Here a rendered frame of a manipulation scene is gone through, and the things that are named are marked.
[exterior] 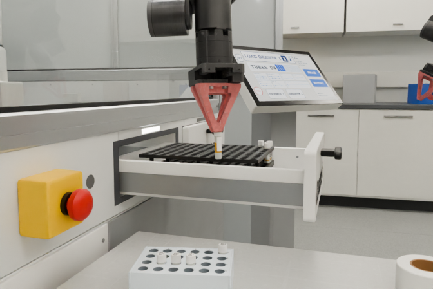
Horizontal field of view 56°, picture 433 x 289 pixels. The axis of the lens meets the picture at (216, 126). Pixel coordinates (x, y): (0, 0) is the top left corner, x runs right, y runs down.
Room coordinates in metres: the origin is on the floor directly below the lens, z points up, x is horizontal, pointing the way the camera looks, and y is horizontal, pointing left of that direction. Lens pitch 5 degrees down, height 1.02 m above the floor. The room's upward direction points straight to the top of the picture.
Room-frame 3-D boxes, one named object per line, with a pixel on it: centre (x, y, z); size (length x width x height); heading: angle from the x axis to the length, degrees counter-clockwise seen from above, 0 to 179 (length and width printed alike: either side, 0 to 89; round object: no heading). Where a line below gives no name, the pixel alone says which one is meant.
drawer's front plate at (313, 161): (0.73, -0.18, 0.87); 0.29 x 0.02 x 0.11; 163
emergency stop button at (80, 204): (0.50, 0.17, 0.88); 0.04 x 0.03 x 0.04; 163
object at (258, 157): (0.76, -0.09, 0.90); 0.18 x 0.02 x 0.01; 163
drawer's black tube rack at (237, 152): (0.79, 0.01, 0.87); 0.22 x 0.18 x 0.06; 73
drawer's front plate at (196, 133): (1.13, 0.03, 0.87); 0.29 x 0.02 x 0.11; 163
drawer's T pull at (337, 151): (0.73, -0.21, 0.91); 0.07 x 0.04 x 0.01; 163
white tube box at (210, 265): (0.51, 0.04, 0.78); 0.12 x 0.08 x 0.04; 85
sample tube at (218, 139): (0.63, 0.00, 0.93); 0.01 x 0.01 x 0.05
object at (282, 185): (0.79, 0.02, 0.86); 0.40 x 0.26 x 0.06; 73
